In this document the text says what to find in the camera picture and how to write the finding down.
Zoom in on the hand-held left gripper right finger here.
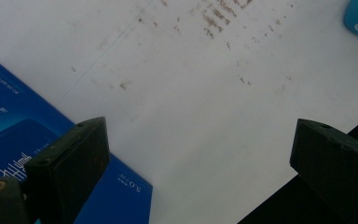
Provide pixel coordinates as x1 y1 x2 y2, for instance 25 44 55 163
289 118 358 224

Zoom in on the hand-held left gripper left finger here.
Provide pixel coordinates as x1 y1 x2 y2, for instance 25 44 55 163
21 117 111 224

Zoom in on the blue cardboard box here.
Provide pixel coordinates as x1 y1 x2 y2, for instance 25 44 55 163
0 54 154 224

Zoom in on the white table mat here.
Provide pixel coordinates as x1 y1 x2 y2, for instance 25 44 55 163
0 0 358 224

